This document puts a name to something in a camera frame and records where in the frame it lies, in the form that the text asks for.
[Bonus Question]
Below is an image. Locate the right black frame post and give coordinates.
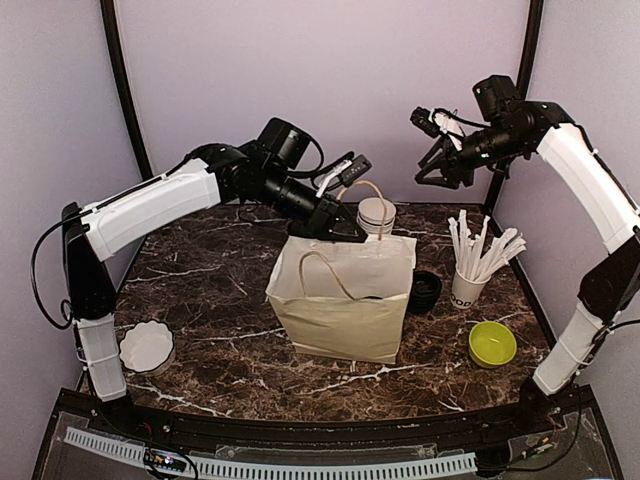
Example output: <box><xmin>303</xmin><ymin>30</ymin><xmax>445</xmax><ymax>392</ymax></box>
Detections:
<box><xmin>482</xmin><ymin>0</ymin><xmax>544</xmax><ymax>216</ymax></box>

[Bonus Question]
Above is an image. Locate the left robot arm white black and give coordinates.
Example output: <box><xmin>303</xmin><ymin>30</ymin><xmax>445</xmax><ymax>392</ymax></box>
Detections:
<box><xmin>53</xmin><ymin>140</ymin><xmax>367</xmax><ymax>436</ymax></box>

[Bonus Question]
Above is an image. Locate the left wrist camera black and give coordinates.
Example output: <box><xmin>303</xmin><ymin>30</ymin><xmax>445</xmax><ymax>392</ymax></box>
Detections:
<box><xmin>257</xmin><ymin>117</ymin><xmax>311</xmax><ymax>169</ymax></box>

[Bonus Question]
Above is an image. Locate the bundle of wrapped straws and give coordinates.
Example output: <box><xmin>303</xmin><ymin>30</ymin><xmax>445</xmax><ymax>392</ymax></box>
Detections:
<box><xmin>448</xmin><ymin>209</ymin><xmax>526</xmax><ymax>283</ymax></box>

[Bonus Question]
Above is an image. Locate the black frame post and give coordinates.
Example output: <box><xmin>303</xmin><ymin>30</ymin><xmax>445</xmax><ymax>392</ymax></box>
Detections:
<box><xmin>482</xmin><ymin>0</ymin><xmax>544</xmax><ymax>216</ymax></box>
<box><xmin>99</xmin><ymin>0</ymin><xmax>153</xmax><ymax>180</ymax></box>

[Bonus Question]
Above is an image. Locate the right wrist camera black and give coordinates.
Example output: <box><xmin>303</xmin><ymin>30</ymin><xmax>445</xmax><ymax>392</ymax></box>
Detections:
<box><xmin>472</xmin><ymin>75</ymin><xmax>522</xmax><ymax>122</ymax></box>

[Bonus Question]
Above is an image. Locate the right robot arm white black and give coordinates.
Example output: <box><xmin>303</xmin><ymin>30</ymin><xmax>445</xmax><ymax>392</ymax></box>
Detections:
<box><xmin>410</xmin><ymin>100</ymin><xmax>639</xmax><ymax>434</ymax></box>

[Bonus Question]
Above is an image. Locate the stack of black lids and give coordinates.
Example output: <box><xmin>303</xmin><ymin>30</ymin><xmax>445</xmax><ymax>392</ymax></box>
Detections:
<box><xmin>407</xmin><ymin>271</ymin><xmax>442</xmax><ymax>315</ymax></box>

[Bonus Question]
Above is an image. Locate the white cable duct strip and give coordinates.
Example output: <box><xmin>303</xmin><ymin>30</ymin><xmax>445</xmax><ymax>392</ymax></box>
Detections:
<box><xmin>63</xmin><ymin>427</ymin><xmax>478</xmax><ymax>479</ymax></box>

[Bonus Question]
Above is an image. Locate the white cup holding straws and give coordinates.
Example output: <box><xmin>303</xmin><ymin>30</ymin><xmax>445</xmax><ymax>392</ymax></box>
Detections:
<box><xmin>450</xmin><ymin>268</ymin><xmax>488</xmax><ymax>310</ymax></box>

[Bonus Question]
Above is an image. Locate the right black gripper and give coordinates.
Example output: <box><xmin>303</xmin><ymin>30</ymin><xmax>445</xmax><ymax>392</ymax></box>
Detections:
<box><xmin>416</xmin><ymin>121</ymin><xmax>527</xmax><ymax>188</ymax></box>

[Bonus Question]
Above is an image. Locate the stack of paper cups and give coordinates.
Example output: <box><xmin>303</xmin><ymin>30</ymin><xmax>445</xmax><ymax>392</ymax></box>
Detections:
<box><xmin>356</xmin><ymin>197</ymin><xmax>397</xmax><ymax>235</ymax></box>

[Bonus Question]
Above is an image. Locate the cream paper bag with handles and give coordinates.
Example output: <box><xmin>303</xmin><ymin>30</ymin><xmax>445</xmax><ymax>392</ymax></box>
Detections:
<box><xmin>264</xmin><ymin>180</ymin><xmax>419</xmax><ymax>365</ymax></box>

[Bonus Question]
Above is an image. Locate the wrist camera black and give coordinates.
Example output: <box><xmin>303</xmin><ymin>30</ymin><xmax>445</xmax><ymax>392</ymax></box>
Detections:
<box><xmin>257</xmin><ymin>117</ymin><xmax>311</xmax><ymax>169</ymax></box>
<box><xmin>472</xmin><ymin>75</ymin><xmax>522</xmax><ymax>122</ymax></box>

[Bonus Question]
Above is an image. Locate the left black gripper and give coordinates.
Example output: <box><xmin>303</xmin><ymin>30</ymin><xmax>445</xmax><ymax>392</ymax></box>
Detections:
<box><xmin>258</xmin><ymin>165</ymin><xmax>369</xmax><ymax>242</ymax></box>

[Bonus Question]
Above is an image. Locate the white scalloped bowl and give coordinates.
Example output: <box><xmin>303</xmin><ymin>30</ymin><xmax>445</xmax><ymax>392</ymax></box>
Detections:
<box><xmin>120</xmin><ymin>320</ymin><xmax>176</xmax><ymax>376</ymax></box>

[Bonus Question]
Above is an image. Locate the left black frame post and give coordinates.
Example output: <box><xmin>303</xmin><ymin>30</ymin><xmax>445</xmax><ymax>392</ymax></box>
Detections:
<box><xmin>99</xmin><ymin>0</ymin><xmax>153</xmax><ymax>180</ymax></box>

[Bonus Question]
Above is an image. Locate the green bowl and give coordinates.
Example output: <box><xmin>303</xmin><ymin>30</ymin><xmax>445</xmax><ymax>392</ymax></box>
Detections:
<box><xmin>469</xmin><ymin>321</ymin><xmax>517</xmax><ymax>369</ymax></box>

